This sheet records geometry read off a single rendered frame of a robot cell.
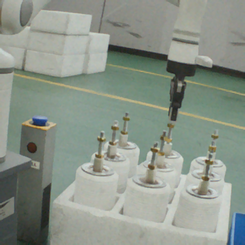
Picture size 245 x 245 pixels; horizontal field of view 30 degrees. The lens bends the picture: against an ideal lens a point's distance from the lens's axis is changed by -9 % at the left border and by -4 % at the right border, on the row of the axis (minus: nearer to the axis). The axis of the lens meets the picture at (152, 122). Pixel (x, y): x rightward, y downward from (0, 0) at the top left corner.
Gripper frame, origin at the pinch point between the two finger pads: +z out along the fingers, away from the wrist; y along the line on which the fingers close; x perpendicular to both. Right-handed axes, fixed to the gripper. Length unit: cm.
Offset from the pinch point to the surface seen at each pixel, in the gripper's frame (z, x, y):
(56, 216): 21.2, -23.2, 27.9
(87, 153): 36, -28, -67
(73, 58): 21, -74, -266
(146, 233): 19.6, -2.8, 31.3
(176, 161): 11.0, 2.8, 3.4
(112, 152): 9.2, -13.4, 10.8
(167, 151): 9.6, 0.1, 1.1
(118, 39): 18, -61, -559
